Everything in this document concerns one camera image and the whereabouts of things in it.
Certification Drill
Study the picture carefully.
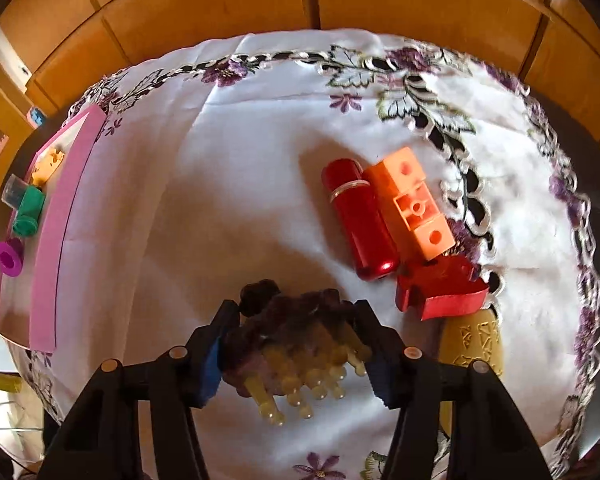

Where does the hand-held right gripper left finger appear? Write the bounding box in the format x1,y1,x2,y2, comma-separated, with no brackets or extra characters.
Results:
39,299,241,480

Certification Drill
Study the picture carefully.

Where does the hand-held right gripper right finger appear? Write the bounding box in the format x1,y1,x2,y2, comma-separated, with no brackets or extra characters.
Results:
352,300,553,480

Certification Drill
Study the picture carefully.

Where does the purple brush with yellow bristles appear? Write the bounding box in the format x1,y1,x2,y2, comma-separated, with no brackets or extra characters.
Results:
222,280,373,427

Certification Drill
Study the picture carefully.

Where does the yellow embossed oval object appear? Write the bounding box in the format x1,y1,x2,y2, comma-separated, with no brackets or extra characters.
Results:
437,307,506,436

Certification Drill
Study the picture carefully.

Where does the red puzzle piece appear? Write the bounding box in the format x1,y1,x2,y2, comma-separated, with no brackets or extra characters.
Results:
395,254,490,322

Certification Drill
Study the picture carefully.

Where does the red metallic cylinder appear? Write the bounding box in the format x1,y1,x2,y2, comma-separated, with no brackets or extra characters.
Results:
321,158,400,282

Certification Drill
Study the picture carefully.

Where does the orange building block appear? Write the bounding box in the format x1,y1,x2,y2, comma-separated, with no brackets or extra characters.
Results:
364,147,456,261

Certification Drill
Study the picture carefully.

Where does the pink cardboard box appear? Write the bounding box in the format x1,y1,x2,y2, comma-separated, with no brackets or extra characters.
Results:
0,105,108,353

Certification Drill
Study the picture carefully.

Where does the magenta plastic spool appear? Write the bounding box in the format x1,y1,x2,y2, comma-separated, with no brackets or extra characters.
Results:
0,237,26,277

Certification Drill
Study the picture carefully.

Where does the green plastic spool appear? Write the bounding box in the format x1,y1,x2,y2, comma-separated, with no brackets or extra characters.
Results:
12,185,47,237

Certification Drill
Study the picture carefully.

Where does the orange gear-shaped toy piece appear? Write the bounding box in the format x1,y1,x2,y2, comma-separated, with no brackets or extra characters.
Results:
30,147,66,186

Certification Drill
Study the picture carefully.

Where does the grey transparent cup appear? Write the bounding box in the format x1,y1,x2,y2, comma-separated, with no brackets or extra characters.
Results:
2,175,31,208

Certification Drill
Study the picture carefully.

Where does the white floral embroidered tablecloth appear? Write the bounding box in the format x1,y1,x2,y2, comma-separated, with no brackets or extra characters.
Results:
7,30,600,480

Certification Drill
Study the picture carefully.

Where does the wooden cupboard with shelf niche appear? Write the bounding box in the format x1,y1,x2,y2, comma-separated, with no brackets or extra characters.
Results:
0,40,36,221

